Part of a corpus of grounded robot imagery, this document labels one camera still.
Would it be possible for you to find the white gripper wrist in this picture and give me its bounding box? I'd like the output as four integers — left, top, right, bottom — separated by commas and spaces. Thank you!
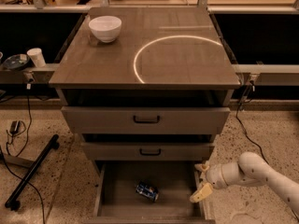
190, 161, 225, 203

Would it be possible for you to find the blue pepsi can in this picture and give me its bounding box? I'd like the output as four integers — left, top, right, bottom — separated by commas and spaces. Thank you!
135, 181, 159, 203

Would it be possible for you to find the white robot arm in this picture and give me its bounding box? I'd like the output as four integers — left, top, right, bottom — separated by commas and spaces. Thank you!
190, 152, 299, 216

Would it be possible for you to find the open grey bottom drawer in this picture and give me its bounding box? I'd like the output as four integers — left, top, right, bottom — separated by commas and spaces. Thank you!
84, 161, 216, 224

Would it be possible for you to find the grey drawer cabinet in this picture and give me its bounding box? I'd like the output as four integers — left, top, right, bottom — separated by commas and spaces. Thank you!
49, 6, 241, 224

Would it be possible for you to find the grey middle drawer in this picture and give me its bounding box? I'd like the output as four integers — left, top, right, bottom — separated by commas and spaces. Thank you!
81, 142, 214, 161

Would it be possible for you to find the grey top drawer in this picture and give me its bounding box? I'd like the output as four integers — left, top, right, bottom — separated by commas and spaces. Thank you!
62, 106, 230, 134

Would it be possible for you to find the white ceramic bowl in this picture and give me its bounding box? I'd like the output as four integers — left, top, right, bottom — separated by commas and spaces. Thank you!
89, 16, 122, 43

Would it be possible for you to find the black stand leg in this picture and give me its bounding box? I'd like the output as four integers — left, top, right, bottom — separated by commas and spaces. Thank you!
5, 134, 59, 211

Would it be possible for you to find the black power adapter left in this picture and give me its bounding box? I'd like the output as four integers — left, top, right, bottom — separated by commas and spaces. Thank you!
9, 120, 20, 134

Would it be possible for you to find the white paper cup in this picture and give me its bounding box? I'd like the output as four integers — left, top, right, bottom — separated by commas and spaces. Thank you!
27, 48, 46, 67

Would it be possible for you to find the dark blue plate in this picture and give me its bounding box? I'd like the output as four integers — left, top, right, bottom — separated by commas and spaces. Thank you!
3, 54, 30, 70

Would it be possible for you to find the black cable right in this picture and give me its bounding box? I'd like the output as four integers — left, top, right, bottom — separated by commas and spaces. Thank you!
235, 81, 270, 165

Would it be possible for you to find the black cable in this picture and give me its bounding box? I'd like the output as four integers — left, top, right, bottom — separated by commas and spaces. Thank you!
0, 84, 47, 224
235, 81, 270, 165

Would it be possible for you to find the black cable left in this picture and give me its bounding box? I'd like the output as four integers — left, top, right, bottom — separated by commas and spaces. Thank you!
0, 84, 47, 224

